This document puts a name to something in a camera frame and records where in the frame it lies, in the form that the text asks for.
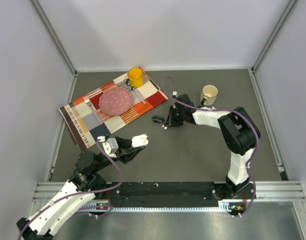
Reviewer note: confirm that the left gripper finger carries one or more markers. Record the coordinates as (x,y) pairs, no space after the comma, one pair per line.
(129,154)
(124,143)

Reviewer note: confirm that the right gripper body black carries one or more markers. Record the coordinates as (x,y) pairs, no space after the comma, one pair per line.
(177,118)

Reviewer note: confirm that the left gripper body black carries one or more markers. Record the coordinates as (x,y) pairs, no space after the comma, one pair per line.
(118,154)

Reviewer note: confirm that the white earbud charging case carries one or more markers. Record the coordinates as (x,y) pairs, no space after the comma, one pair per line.
(139,141)

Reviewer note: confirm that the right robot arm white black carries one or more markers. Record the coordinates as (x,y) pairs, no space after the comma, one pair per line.
(239,132)

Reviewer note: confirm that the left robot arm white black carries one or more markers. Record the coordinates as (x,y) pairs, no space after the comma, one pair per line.
(84,185)

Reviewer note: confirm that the cream enamel mug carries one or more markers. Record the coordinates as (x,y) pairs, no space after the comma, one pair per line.
(209,94)

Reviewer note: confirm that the patterned orange placemat cloth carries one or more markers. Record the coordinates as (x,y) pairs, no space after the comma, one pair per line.
(82,124)

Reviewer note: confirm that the pink dotted plate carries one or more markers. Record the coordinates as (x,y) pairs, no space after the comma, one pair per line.
(115,101)

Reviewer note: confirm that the yellow mug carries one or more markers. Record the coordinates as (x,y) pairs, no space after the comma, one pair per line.
(135,77)

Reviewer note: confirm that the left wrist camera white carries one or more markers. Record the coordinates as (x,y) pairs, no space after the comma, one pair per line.
(107,146)

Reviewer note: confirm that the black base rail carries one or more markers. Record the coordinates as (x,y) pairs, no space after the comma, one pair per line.
(166,194)

